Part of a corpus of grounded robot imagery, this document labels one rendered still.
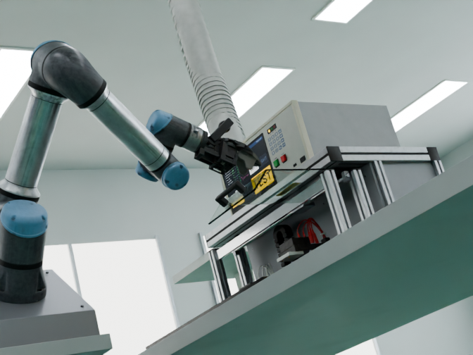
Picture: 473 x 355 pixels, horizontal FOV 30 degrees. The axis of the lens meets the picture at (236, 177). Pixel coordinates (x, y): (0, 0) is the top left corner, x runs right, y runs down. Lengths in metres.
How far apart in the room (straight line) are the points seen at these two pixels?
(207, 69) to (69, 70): 2.22
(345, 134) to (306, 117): 0.15
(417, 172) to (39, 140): 1.09
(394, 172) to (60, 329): 1.04
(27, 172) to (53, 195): 5.42
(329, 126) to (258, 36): 3.88
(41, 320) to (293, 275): 0.65
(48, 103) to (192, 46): 2.21
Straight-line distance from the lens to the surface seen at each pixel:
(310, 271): 1.95
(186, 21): 4.56
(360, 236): 1.83
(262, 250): 2.94
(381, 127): 2.80
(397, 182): 2.58
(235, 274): 3.82
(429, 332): 9.70
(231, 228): 2.81
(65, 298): 2.37
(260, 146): 2.73
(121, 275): 7.76
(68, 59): 2.23
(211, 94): 4.30
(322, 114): 2.66
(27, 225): 2.26
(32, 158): 2.37
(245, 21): 6.26
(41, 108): 2.34
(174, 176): 2.35
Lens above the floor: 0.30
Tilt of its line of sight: 19 degrees up
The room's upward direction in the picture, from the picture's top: 15 degrees counter-clockwise
